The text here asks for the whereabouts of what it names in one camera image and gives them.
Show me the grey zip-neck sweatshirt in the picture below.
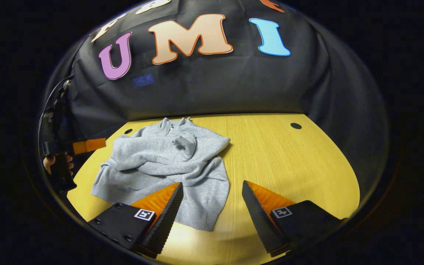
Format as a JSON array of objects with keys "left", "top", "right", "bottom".
[{"left": 91, "top": 117, "right": 232, "bottom": 232}]

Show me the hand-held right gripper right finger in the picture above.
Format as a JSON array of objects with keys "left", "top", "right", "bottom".
[{"left": 241, "top": 180, "right": 348, "bottom": 257}]

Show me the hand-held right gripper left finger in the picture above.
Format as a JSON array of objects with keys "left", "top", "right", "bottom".
[{"left": 88, "top": 182, "right": 184, "bottom": 259}]

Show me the black backdrop cloth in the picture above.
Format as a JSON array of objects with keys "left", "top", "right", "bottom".
[{"left": 39, "top": 0, "right": 389, "bottom": 184}]

